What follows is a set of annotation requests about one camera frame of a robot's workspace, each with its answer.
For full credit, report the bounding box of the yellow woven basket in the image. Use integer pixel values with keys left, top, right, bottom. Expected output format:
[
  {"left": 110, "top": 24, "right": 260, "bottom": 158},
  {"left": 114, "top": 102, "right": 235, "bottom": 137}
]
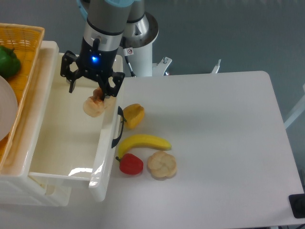
[{"left": 0, "top": 23, "right": 45, "bottom": 167}]

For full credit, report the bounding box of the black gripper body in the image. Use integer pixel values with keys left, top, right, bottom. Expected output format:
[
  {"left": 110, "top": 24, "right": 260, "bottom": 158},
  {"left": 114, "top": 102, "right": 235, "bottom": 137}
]
[{"left": 60, "top": 39, "right": 125, "bottom": 97}]

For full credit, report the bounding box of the white table frame bracket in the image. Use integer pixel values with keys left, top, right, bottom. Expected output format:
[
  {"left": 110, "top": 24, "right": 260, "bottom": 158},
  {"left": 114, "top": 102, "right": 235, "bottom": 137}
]
[{"left": 152, "top": 57, "right": 173, "bottom": 76}]

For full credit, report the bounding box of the yellow bell pepper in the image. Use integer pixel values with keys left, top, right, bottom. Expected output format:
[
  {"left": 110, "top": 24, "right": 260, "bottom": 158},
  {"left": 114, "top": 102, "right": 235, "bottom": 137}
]
[{"left": 123, "top": 104, "right": 145, "bottom": 129}]

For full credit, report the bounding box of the green bell pepper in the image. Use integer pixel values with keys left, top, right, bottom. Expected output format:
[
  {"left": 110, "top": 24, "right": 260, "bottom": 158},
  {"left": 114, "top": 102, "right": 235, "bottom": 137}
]
[{"left": 0, "top": 45, "right": 21, "bottom": 79}]

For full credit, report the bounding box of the white drawer cabinet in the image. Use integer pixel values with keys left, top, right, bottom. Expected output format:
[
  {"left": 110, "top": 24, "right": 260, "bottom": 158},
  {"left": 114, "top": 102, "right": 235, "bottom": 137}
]
[{"left": 0, "top": 41, "right": 71, "bottom": 207}]

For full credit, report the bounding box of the black drawer handle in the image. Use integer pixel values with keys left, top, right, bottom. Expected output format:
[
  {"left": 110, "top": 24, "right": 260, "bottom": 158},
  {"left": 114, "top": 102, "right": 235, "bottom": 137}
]
[{"left": 112, "top": 106, "right": 127, "bottom": 148}]

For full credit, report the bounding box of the open upper white drawer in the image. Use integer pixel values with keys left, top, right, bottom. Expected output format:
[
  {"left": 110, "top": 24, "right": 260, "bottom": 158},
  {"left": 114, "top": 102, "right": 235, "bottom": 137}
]
[{"left": 28, "top": 52, "right": 124, "bottom": 203}]

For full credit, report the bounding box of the yellow banana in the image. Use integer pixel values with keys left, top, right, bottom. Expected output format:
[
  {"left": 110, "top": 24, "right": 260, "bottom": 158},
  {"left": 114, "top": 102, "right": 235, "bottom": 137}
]
[{"left": 117, "top": 134, "right": 172, "bottom": 159}]

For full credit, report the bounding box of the red bell pepper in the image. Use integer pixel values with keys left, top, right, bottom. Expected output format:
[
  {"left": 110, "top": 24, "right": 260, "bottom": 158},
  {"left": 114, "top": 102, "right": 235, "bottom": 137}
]
[{"left": 115, "top": 153, "right": 143, "bottom": 175}]

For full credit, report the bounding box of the round flower-shaped bread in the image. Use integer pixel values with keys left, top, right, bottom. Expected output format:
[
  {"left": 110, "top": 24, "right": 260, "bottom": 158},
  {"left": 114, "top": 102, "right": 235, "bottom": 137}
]
[{"left": 147, "top": 151, "right": 177, "bottom": 178}]

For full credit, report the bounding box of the black device at table edge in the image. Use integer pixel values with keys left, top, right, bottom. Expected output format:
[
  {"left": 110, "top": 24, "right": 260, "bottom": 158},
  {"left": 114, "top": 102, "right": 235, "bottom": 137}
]
[{"left": 288, "top": 194, "right": 305, "bottom": 219}]

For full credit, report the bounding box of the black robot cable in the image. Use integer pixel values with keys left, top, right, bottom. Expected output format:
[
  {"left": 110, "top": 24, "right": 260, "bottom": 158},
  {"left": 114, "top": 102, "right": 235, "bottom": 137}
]
[{"left": 122, "top": 45, "right": 137, "bottom": 77}]

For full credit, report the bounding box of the white round plate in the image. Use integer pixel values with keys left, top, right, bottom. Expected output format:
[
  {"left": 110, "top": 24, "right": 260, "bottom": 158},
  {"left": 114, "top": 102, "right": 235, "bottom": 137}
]
[{"left": 0, "top": 76, "right": 18, "bottom": 140}]

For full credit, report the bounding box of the square bread piece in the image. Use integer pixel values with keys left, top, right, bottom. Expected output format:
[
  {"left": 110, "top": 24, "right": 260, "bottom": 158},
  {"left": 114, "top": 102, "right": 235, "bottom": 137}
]
[{"left": 83, "top": 87, "right": 115, "bottom": 117}]

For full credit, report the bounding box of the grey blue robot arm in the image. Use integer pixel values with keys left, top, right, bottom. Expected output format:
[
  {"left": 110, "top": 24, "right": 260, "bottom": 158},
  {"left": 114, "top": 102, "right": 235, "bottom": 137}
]
[{"left": 60, "top": 0, "right": 145, "bottom": 98}]

